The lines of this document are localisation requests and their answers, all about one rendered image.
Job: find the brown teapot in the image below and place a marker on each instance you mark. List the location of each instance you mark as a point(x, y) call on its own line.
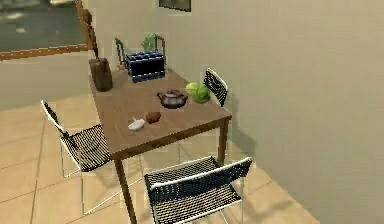
point(172, 99)

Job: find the green cabbage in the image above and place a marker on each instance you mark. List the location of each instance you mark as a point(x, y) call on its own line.
point(198, 92)

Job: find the black mesh chair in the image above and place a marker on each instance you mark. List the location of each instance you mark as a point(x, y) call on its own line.
point(216, 86)
point(81, 143)
point(193, 188)
point(121, 53)

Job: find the brown round potato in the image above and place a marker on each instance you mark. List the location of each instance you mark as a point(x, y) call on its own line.
point(153, 117)

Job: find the white small dish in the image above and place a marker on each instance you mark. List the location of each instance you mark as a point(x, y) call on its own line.
point(136, 125)

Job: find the brown wooden table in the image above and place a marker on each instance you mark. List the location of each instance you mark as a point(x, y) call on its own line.
point(133, 100)

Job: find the dark blue toaster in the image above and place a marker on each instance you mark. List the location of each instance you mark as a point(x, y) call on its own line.
point(146, 66)

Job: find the green house plant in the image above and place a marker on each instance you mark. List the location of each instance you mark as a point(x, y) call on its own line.
point(149, 42)

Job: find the brown framed window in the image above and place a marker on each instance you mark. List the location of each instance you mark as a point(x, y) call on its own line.
point(40, 26)

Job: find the dark framed wall picture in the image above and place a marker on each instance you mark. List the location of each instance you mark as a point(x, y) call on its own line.
point(175, 4)

